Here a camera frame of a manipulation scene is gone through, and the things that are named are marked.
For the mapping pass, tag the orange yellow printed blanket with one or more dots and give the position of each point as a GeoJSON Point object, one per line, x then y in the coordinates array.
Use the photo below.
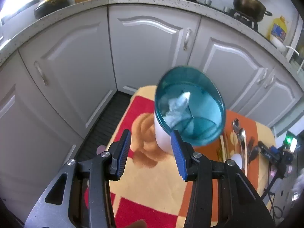
{"type": "Point", "coordinates": [161, 190]}

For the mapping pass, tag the metal stockpot with lid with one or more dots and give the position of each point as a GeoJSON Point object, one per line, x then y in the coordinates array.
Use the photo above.
{"type": "Point", "coordinates": [248, 4]}

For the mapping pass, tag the crumpled white paper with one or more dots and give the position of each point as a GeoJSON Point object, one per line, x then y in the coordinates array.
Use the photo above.
{"type": "Point", "coordinates": [178, 106]}

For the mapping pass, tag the teal rimmed utensil holder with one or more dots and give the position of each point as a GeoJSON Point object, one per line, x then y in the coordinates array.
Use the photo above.
{"type": "Point", "coordinates": [163, 137]}

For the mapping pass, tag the white rice spoon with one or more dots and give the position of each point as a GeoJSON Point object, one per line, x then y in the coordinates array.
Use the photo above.
{"type": "Point", "coordinates": [237, 160]}

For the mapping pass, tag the yellow oil bottle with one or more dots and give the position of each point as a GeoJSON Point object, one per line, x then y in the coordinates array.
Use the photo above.
{"type": "Point", "coordinates": [277, 28]}

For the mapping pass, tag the dark metal spoon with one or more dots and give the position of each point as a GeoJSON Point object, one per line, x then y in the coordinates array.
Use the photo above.
{"type": "Point", "coordinates": [254, 152]}

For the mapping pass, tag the speckled stone countertop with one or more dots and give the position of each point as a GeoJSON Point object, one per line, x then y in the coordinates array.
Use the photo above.
{"type": "Point", "coordinates": [142, 0]}

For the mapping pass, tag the kitchen window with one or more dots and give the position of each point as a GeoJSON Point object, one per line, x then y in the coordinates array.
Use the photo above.
{"type": "Point", "coordinates": [14, 2]}

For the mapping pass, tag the black clay pot yellow lid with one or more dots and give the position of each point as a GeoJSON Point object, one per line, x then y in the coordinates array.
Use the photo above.
{"type": "Point", "coordinates": [51, 6]}

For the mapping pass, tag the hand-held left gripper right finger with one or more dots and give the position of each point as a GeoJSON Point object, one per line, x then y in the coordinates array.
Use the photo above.
{"type": "Point", "coordinates": [177, 154]}

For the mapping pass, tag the wooden chopstick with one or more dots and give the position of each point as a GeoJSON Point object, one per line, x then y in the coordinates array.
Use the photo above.
{"type": "Point", "coordinates": [227, 144]}
{"type": "Point", "coordinates": [222, 147]}

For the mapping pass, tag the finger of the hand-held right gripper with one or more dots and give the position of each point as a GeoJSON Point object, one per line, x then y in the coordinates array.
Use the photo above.
{"type": "Point", "coordinates": [267, 152]}

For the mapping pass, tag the silver stove knob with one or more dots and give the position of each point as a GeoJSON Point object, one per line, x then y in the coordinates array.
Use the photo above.
{"type": "Point", "coordinates": [226, 9]}
{"type": "Point", "coordinates": [207, 2]}

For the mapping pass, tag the white cabinet door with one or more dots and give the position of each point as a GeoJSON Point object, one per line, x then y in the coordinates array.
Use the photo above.
{"type": "Point", "coordinates": [232, 59]}
{"type": "Point", "coordinates": [280, 99]}
{"type": "Point", "coordinates": [28, 123]}
{"type": "Point", "coordinates": [78, 59]}
{"type": "Point", "coordinates": [147, 57]}

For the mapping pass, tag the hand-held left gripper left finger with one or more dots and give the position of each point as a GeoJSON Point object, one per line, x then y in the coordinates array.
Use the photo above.
{"type": "Point", "coordinates": [124, 152]}

